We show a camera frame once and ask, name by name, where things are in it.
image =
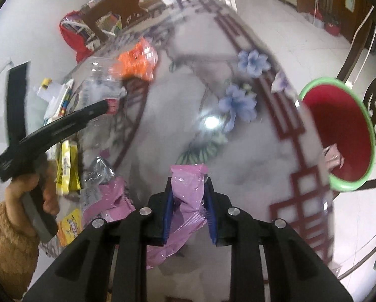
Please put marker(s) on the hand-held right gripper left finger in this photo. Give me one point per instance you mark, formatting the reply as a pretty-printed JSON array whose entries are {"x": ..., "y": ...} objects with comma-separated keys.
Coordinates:
[{"x": 167, "y": 209}]

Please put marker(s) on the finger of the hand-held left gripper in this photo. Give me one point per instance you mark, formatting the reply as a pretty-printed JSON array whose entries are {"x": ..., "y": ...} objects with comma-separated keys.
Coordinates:
[{"x": 80, "y": 117}]

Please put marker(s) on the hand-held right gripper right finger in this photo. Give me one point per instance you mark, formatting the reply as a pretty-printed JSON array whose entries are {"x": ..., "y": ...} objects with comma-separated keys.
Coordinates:
[{"x": 211, "y": 215}]

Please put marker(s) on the pink plastic wrapper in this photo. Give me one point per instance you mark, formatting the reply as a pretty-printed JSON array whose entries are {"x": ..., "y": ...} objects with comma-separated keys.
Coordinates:
[{"x": 188, "y": 192}]

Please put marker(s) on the clear crushed plastic bottle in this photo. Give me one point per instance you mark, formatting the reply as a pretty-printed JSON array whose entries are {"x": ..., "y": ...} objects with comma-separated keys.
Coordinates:
[{"x": 93, "y": 80}]

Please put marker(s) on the red bin with green rim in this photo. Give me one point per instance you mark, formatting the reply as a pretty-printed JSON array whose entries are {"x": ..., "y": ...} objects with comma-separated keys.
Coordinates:
[{"x": 342, "y": 125}]

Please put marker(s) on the person's left forearm brown sleeve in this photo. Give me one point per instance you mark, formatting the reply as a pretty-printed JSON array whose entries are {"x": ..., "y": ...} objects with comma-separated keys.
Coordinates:
[{"x": 5, "y": 248}]

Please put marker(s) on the person's left hand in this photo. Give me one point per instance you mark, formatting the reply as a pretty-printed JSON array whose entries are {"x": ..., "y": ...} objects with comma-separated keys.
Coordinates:
[{"x": 16, "y": 192}]

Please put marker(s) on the colourful striped packet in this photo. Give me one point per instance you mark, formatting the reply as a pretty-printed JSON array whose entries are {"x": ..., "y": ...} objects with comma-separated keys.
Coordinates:
[{"x": 62, "y": 102}]

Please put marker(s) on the small white bottle yellow cap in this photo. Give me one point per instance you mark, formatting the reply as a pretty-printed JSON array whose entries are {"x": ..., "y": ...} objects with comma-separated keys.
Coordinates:
[{"x": 46, "y": 88}]

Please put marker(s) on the silver foil wrapper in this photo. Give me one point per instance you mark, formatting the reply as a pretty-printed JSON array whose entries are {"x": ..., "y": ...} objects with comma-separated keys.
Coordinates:
[{"x": 99, "y": 170}]

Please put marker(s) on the pink packet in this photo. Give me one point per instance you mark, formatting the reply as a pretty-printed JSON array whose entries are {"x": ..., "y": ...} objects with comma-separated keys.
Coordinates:
[{"x": 109, "y": 201}]

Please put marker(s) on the orange snack bag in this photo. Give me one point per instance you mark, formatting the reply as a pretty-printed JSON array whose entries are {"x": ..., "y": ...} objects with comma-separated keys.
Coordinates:
[{"x": 134, "y": 61}]

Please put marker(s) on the red bag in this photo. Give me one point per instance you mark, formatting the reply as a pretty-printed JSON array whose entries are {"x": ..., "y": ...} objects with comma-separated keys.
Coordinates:
[{"x": 74, "y": 39}]

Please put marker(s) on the yellow orange printed packet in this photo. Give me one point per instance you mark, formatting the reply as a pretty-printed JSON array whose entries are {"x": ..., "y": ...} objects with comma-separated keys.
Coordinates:
[{"x": 69, "y": 226}]

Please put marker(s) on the floral printed tablecloth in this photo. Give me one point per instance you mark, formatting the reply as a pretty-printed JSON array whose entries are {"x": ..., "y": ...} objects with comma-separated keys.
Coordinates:
[{"x": 181, "y": 100}]

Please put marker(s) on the small pink wrapper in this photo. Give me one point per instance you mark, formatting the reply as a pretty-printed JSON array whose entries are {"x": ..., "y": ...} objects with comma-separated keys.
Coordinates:
[{"x": 332, "y": 156}]

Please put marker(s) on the red bucket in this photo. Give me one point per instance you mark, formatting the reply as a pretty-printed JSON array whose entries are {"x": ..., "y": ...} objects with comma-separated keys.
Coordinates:
[{"x": 332, "y": 27}]

